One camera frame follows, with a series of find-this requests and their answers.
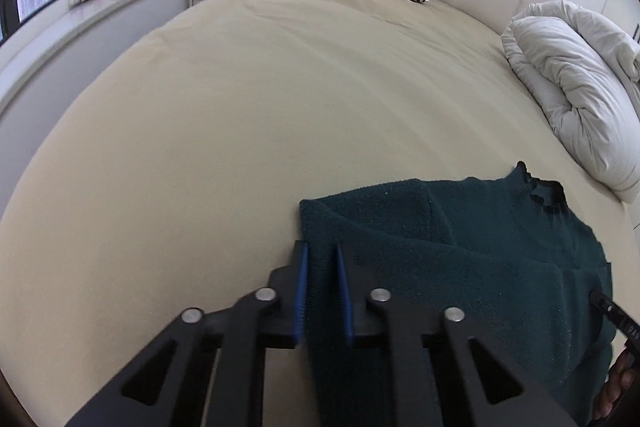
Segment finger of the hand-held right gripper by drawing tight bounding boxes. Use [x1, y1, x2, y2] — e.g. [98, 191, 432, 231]
[588, 290, 640, 346]

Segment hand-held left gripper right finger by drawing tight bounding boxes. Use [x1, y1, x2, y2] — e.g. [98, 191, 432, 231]
[335, 242, 582, 427]

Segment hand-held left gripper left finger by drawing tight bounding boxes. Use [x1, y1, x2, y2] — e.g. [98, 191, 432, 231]
[65, 240, 307, 427]

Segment dark green knit sweater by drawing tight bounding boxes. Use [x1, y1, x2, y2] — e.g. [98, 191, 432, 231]
[299, 161, 617, 427]

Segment person's right hand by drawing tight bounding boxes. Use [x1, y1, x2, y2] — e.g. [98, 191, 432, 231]
[592, 347, 640, 425]

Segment large bed with beige sheet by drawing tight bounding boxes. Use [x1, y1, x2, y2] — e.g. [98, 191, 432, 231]
[0, 0, 640, 427]

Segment folded white duvet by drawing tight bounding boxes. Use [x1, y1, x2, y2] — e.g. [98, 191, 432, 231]
[501, 0, 640, 202]

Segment white window ledge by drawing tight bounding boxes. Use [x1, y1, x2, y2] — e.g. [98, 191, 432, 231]
[0, 0, 191, 124]

